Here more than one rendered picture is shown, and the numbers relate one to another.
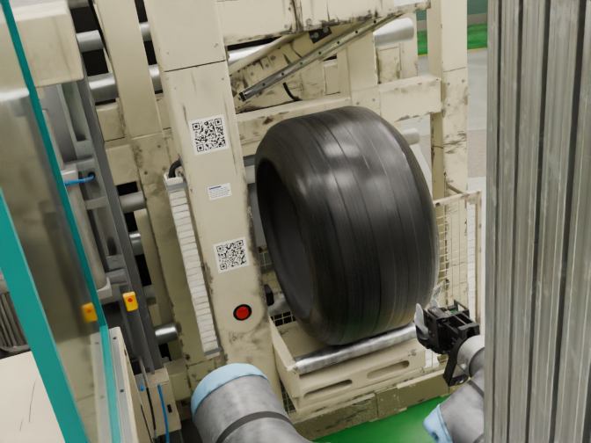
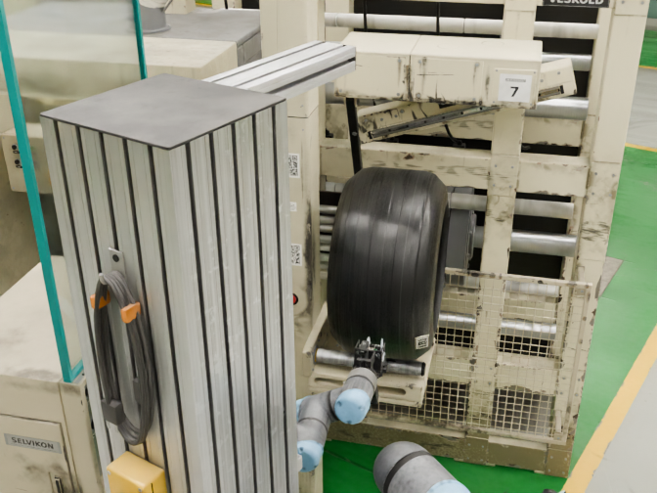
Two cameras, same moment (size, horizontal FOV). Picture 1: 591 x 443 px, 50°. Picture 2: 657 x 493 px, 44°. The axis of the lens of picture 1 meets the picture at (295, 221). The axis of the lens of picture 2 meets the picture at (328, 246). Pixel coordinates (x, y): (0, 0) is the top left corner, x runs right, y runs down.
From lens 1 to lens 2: 1.25 m
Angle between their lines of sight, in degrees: 26
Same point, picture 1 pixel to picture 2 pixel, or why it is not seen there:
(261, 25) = (377, 89)
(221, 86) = (300, 134)
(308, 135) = (362, 187)
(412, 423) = (489, 478)
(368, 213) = (370, 259)
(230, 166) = (298, 191)
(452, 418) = (305, 404)
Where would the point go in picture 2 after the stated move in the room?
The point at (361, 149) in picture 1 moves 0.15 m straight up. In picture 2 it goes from (390, 211) to (391, 160)
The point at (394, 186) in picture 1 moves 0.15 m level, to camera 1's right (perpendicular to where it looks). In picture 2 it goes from (398, 247) to (449, 260)
